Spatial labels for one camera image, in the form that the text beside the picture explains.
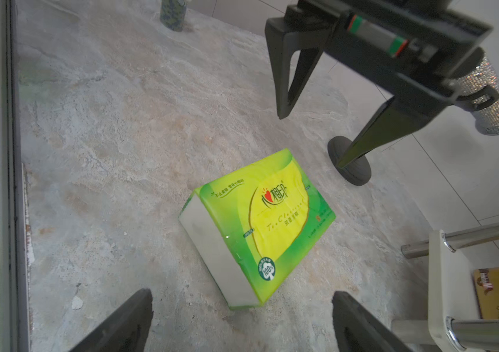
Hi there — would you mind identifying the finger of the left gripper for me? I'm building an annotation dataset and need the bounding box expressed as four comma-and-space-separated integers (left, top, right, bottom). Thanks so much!
336, 98, 430, 168
264, 18, 333, 120

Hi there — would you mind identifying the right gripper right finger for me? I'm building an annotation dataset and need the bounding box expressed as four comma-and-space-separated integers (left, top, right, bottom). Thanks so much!
332, 291, 410, 352

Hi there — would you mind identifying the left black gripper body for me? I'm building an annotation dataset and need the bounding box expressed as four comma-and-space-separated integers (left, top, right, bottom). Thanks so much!
297, 1, 493, 117

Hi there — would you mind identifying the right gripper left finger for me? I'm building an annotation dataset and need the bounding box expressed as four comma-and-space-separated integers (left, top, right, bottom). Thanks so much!
71, 288, 154, 351

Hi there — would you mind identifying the green tissue pack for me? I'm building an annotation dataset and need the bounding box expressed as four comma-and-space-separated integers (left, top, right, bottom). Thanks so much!
178, 149, 336, 309

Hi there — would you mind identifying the white two-tier shelf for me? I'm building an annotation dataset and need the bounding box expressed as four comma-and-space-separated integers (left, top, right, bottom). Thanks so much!
391, 223, 499, 351

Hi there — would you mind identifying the glitter microphone on black stand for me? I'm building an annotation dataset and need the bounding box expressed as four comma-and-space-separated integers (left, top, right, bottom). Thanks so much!
327, 53, 499, 186

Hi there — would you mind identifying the stack of poker chips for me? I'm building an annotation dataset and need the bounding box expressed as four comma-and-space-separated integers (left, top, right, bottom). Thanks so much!
159, 0, 187, 32

